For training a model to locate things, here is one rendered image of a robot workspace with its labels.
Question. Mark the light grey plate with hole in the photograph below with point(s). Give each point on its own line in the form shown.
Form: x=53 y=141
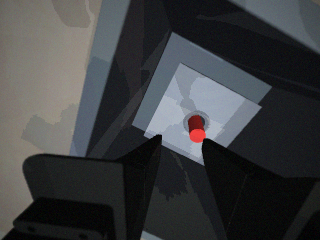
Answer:
x=224 y=112

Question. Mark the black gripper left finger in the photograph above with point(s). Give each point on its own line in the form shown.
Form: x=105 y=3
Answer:
x=125 y=184

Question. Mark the red peg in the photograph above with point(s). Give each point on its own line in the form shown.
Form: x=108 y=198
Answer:
x=196 y=129

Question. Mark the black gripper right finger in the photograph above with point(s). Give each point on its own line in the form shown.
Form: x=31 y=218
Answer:
x=255 y=203

